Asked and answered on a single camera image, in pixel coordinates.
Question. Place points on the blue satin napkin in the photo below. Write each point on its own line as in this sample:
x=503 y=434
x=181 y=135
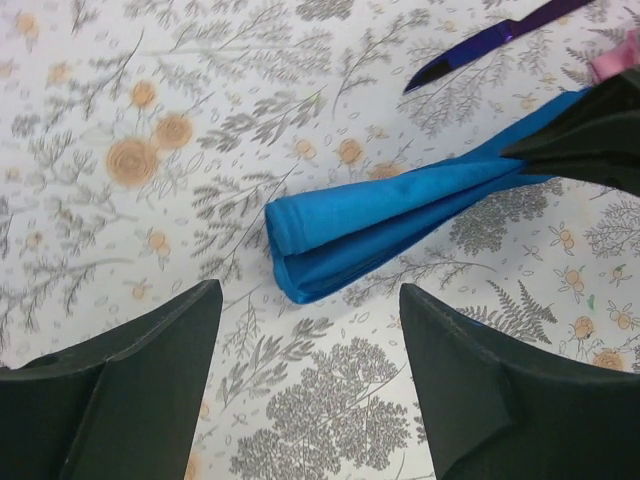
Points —
x=324 y=240

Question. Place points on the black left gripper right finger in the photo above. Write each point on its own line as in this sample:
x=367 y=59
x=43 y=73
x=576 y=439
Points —
x=494 y=407

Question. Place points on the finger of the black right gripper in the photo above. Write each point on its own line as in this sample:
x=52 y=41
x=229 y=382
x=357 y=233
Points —
x=595 y=140

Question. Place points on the floral tablecloth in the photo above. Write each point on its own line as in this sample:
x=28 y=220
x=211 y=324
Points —
x=141 y=141

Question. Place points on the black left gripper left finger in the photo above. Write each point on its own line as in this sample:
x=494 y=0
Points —
x=121 y=405

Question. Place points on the pink floral placemat cloth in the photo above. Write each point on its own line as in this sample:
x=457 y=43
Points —
x=620 y=58

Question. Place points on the purple knife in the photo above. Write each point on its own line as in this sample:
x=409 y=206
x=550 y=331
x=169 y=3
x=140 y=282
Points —
x=488 y=40

